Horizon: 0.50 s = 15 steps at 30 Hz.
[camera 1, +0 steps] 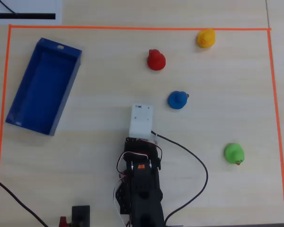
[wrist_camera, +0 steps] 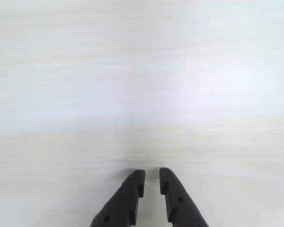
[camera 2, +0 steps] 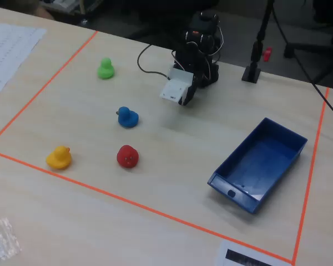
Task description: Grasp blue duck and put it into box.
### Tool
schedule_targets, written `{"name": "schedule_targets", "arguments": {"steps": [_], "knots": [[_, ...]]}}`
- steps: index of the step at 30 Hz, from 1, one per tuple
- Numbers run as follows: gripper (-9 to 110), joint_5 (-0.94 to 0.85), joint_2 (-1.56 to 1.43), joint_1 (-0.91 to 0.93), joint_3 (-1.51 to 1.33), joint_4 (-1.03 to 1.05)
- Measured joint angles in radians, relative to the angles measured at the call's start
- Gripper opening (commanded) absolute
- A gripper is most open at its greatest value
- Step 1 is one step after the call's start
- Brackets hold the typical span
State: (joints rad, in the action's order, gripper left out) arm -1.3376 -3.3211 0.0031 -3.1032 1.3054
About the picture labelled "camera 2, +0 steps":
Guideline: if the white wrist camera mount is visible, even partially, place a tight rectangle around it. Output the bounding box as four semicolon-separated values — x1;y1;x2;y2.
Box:
159;68;195;105

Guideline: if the green rubber duck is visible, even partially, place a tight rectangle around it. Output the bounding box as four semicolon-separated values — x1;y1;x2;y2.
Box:
97;57;115;80

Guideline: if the printed white paper sheet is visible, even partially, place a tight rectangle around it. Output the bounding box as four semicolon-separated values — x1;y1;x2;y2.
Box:
0;23;47;94

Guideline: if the white label with black print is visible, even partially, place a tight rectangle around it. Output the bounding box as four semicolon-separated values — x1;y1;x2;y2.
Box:
215;239;294;266

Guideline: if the black office chair base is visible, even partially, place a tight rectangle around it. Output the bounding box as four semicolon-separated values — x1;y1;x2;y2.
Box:
282;0;333;84

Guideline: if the blue plastic box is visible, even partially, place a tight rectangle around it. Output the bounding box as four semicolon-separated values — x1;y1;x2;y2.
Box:
207;117;308;214

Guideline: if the long black cable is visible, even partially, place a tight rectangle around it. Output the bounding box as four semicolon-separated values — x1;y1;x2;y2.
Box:
271;0;333;124

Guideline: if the thin grey robot cable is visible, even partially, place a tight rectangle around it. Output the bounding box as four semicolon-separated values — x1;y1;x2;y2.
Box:
137;43;170;77

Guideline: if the clear plastic bag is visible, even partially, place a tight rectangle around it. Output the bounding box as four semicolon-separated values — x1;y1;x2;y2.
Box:
0;218;22;264

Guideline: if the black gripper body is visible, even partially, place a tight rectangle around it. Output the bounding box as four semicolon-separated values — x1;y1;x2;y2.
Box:
172;45;205;81

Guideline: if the yellow rubber duck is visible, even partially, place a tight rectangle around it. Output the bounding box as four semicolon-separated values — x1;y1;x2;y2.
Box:
46;146;73;170

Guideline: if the orange tape line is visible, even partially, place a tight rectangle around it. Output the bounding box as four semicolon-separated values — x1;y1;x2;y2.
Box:
0;30;98;147
292;87;330;266
0;149;294;263

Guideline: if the red rubber duck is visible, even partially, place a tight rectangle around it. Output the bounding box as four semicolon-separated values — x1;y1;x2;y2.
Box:
116;145;140;169

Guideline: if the black camera stand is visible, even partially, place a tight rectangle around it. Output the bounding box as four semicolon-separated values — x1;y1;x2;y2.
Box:
241;0;275;84

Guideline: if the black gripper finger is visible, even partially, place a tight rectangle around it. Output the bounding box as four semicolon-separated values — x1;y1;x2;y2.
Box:
179;74;198;106

